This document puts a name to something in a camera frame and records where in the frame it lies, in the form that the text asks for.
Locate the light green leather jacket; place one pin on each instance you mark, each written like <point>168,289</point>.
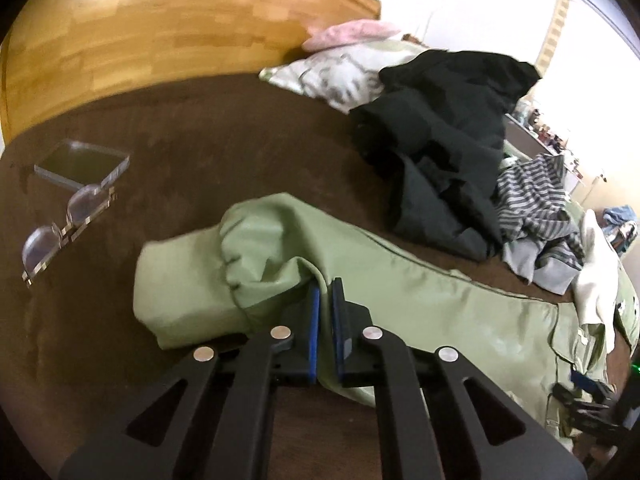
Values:
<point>425,320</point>

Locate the brown blanket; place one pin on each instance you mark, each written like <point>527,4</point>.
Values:
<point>225,145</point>

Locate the white garment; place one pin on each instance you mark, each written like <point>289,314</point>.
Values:
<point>595,270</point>

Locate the grey desk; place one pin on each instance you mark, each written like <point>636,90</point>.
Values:
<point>525,135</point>

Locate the blue clothes pile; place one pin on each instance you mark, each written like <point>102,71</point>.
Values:
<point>620,217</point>

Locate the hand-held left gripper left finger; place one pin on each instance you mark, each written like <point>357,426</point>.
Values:
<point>314,332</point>

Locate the clear frame eyeglasses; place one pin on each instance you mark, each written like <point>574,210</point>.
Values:
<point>82,202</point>

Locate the wooden headboard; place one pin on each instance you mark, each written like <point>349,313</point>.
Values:
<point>150,25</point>

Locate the pink cloth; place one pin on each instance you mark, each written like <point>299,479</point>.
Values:
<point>350,32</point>

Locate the clear plastic case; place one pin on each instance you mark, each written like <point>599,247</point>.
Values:
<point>80,162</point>

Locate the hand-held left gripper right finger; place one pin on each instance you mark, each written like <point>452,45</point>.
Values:
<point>340,332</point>

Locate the white floral pillow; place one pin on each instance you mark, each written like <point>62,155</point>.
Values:
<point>330,77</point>

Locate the row of bottles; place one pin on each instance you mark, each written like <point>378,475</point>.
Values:
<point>545,130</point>

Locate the black garment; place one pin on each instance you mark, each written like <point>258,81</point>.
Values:
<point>440,150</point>

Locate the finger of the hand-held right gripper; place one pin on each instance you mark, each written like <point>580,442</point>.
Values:
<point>575,400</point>

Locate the grey striped garment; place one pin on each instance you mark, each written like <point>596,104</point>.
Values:
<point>530,200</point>

